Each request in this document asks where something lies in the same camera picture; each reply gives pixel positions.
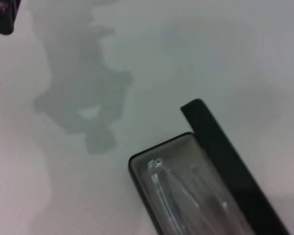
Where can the clear white glasses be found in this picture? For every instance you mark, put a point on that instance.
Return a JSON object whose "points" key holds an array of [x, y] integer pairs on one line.
{"points": [[159, 186]]}

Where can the black glasses case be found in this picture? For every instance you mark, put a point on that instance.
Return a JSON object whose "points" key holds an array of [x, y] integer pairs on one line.
{"points": [[235, 171]]}

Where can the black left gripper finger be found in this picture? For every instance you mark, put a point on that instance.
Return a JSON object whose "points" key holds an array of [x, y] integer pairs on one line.
{"points": [[2, 17]]}

